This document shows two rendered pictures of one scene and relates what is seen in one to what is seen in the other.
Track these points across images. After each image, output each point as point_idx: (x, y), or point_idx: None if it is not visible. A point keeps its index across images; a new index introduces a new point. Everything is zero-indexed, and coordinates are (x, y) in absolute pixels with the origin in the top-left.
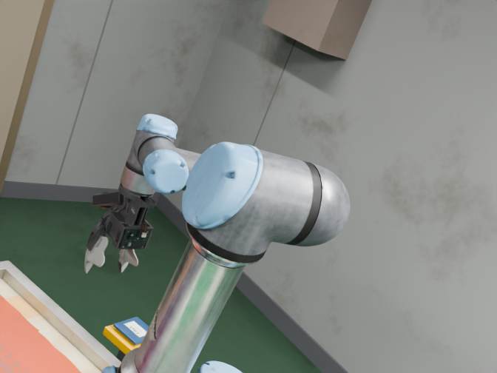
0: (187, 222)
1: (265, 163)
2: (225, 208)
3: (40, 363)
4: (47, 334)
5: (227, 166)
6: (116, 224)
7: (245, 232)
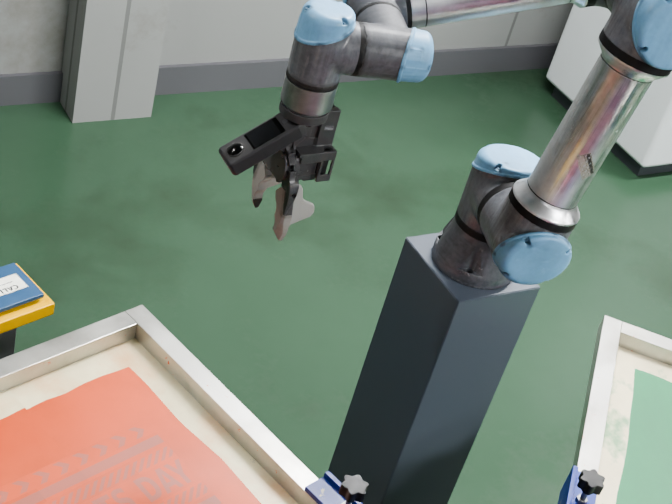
0: (645, 71)
1: None
2: None
3: (111, 412)
4: (31, 398)
5: None
6: (319, 159)
7: None
